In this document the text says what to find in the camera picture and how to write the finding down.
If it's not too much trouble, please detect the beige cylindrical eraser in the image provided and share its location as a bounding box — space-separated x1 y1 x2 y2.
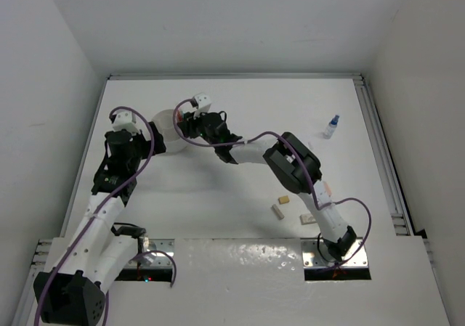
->
271 204 285 220

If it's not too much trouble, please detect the pink eraser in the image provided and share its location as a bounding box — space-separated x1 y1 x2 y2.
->
323 181 332 197

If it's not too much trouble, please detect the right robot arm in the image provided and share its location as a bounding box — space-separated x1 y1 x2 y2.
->
174 112 356 263

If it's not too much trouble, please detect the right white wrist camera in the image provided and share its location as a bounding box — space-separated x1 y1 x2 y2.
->
192 93 212 113

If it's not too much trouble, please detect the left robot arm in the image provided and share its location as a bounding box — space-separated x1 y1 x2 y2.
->
33 121 166 325

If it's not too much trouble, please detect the aluminium frame rail left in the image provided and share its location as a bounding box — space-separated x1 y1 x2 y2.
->
12 239 52 326

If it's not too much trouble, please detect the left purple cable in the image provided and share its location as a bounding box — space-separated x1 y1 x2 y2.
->
33 105 177 326

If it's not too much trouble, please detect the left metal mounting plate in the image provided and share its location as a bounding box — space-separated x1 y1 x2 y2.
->
116 239 175 282

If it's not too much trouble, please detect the white boxed eraser red label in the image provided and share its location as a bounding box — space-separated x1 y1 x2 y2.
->
299 213 316 225

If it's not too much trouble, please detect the aluminium frame rail right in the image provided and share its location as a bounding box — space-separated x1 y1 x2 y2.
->
353 75 428 241

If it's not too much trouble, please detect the metal mounting plate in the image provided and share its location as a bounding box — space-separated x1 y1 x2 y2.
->
301 237 372 282
116 239 175 282

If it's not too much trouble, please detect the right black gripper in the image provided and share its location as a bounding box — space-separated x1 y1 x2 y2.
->
179 107 219 148

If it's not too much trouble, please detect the yellow eraser block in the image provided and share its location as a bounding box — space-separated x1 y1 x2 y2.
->
278 195 290 205

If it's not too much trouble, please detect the purple cable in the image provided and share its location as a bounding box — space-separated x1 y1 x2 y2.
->
172 99 373 269
33 105 177 326

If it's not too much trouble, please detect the aluminium frame rail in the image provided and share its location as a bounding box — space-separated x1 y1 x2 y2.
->
12 239 52 326
353 75 428 241

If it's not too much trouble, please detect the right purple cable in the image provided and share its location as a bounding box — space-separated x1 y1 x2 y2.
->
172 99 373 269

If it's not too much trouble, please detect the small blue-capped glue bottle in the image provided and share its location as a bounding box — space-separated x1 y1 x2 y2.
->
323 115 340 139

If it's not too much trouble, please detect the white round compartment organizer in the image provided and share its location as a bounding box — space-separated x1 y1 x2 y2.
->
151 109 187 155

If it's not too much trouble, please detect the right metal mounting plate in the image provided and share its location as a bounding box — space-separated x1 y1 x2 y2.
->
301 237 372 282

